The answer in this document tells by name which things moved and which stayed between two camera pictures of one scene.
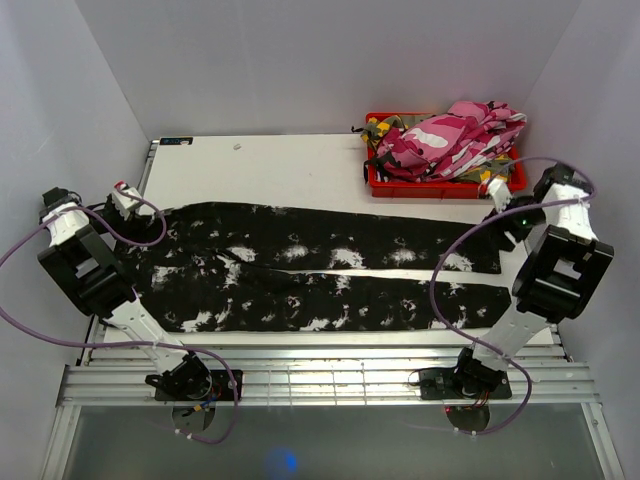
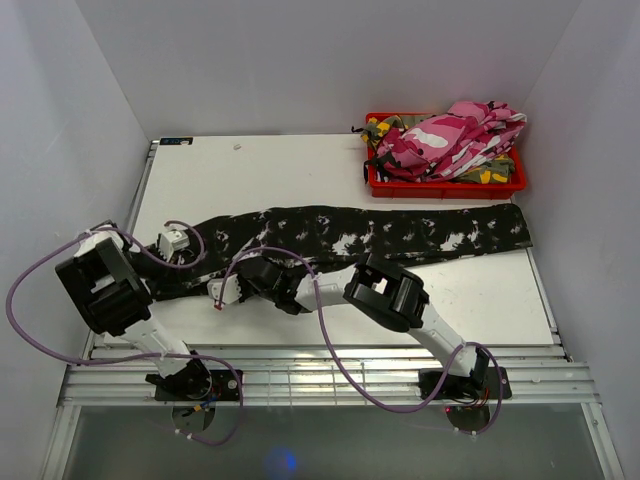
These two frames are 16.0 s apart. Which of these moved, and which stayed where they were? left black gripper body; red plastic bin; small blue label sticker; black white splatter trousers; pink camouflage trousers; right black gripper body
Moved: right black gripper body; black white splatter trousers; left black gripper body
Stayed: red plastic bin; small blue label sticker; pink camouflage trousers
